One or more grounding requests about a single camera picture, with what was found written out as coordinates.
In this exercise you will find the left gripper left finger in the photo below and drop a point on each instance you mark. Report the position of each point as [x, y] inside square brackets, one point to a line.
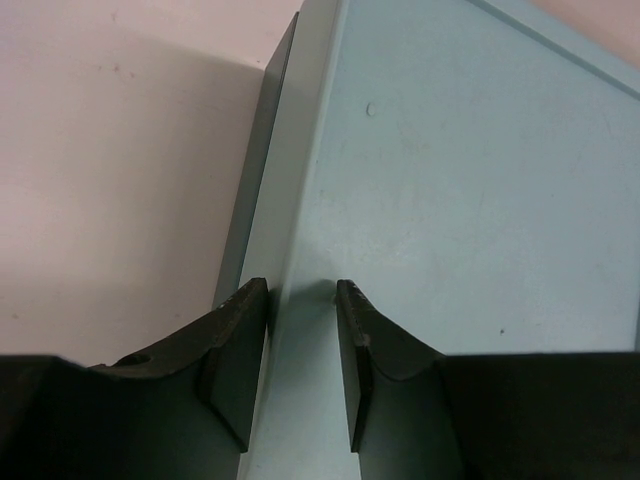
[181, 408]

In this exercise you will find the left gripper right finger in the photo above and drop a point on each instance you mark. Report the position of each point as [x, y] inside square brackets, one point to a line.
[415, 413]

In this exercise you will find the teal drawer box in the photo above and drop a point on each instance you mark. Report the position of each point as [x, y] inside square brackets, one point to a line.
[473, 166]

